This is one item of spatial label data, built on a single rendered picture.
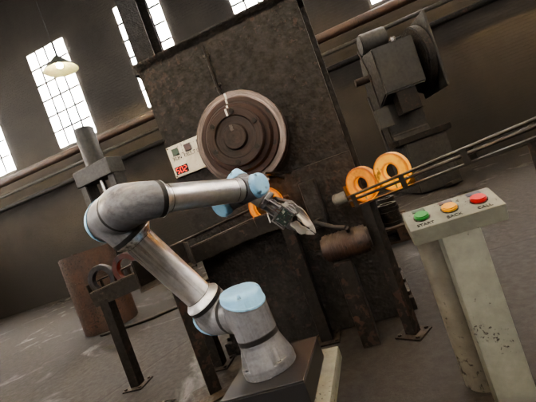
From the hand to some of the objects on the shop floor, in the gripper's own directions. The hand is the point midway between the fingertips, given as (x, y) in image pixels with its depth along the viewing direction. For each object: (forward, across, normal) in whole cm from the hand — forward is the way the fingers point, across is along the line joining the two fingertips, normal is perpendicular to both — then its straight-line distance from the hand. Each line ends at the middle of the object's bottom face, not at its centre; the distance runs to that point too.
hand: (312, 230), depth 131 cm
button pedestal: (+74, -1, -24) cm, 78 cm away
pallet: (+56, -66, +242) cm, 257 cm away
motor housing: (+56, -35, +34) cm, 74 cm away
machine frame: (+39, -67, +88) cm, 117 cm away
